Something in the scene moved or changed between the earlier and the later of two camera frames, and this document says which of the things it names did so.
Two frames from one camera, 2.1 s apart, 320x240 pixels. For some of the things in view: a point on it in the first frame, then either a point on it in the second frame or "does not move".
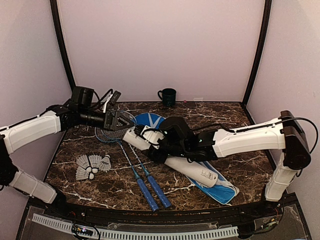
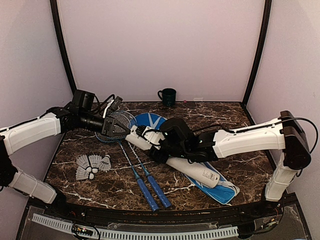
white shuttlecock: (105, 164) does not move
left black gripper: (110, 122) -> (109, 124)
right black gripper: (154, 156) does not move
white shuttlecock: (83, 161) does not move
